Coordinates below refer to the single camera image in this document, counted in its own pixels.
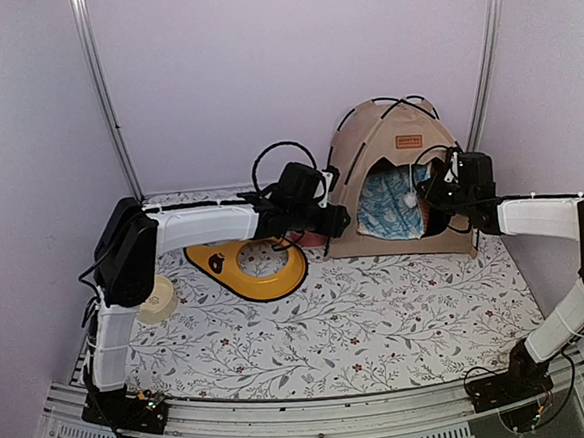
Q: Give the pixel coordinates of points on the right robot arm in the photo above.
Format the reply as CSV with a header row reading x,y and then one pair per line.
x,y
544,233

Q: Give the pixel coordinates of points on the cream paw print bowl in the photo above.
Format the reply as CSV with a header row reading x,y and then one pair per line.
x,y
160,304

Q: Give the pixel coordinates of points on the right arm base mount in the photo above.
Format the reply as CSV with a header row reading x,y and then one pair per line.
x,y
509,384

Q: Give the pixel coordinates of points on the aluminium right corner post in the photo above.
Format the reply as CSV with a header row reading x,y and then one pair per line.
x,y
492,21

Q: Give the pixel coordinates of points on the beige pet tent fabric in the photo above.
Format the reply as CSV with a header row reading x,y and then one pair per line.
x,y
382,149

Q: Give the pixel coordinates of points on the floral white table mat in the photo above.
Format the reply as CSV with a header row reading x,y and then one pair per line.
x,y
355,325

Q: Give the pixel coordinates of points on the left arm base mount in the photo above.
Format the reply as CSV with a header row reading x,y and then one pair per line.
x,y
145,412

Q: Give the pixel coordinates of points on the yellow bear bowl stand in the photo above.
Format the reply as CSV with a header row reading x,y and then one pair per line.
x,y
257,271

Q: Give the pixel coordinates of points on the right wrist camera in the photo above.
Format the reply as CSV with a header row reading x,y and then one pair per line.
x,y
451,165

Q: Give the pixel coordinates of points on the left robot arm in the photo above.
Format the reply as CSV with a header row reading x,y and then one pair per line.
x,y
122,275

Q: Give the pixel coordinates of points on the aluminium corner post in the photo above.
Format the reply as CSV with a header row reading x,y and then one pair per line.
x,y
492,21
85,32

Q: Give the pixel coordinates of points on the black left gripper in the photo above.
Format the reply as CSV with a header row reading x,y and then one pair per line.
x,y
334,225

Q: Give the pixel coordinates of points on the white pompom toy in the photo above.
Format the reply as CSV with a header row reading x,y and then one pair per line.
x,y
410,200

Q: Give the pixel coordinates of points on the aluminium front rail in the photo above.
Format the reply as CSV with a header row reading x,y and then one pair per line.
x,y
439,411

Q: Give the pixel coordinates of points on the pink pet bowl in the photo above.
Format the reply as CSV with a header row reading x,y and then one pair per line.
x,y
307,239

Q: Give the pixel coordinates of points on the aluminium left corner post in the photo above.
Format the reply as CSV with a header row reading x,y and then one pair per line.
x,y
85,32

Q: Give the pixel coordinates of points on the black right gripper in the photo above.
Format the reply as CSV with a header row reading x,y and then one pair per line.
x,y
432,182

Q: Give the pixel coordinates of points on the blue snowman print cushion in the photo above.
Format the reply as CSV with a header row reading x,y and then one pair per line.
x,y
382,213

